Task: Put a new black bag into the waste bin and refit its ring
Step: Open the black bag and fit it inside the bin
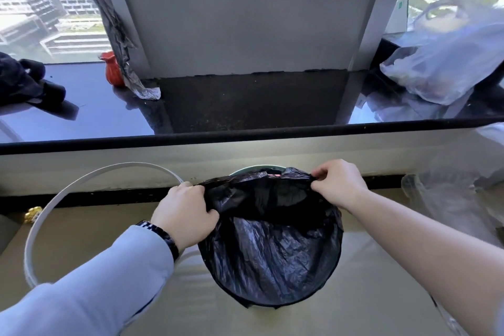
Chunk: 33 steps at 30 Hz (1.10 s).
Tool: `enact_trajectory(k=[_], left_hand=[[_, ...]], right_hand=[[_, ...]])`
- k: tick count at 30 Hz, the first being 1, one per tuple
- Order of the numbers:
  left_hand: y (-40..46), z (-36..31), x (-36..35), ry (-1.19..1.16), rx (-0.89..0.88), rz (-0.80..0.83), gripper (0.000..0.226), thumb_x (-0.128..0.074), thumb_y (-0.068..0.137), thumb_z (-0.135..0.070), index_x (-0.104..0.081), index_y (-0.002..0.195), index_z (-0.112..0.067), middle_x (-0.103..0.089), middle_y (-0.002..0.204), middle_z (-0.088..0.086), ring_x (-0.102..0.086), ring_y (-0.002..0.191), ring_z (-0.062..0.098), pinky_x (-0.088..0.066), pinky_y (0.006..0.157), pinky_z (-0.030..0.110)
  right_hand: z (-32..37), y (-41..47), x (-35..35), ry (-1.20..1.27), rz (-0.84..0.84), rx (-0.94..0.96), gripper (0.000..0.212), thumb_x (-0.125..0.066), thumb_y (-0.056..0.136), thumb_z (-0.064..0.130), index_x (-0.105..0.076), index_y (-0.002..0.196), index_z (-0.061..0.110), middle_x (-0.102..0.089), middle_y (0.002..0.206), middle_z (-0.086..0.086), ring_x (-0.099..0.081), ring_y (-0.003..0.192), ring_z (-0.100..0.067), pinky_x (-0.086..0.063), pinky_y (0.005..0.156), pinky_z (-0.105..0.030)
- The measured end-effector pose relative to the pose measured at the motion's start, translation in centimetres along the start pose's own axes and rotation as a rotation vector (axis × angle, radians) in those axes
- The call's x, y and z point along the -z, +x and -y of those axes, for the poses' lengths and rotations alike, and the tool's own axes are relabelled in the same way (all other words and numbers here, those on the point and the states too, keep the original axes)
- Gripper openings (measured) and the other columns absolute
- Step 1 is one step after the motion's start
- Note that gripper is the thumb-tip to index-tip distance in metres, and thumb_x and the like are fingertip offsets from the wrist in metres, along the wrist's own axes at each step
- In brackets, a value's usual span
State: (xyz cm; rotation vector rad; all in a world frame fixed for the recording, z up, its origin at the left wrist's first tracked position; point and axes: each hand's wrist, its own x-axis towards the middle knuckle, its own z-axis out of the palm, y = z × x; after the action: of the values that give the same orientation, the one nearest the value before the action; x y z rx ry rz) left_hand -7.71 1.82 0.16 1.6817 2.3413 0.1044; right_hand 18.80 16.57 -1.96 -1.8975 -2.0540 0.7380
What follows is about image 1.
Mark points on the person's right hand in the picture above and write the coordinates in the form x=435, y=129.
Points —
x=339, y=186

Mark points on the person's left hand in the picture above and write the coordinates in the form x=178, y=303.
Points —
x=185, y=217

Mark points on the person's right fingers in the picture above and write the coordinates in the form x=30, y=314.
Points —
x=323, y=175

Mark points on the person's left thumb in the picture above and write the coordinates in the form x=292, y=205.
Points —
x=209, y=218

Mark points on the black plastic trash bag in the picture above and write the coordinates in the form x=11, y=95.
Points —
x=271, y=237

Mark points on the person's right forearm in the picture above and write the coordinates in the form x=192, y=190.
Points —
x=425, y=253

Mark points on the person's left forearm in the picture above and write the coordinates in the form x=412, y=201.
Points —
x=82, y=288

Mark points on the dark wristwatch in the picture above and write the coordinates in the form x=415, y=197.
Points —
x=160, y=234

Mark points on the round trash bin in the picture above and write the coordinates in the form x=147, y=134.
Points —
x=256, y=169

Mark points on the clear plastic bag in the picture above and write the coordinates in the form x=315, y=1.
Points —
x=452, y=198

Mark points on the translucent plastic bag with contents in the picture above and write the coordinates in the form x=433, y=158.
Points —
x=445, y=56

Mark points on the small gold object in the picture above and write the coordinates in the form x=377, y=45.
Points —
x=32, y=214

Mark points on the red ceramic jar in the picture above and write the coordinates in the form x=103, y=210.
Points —
x=113, y=68

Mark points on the white paper carton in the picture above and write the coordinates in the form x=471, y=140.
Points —
x=398, y=13

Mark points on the grey crumpled curtain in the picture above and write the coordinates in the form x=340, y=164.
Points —
x=114, y=28

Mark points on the black cloth bundle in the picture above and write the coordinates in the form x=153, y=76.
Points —
x=23, y=79

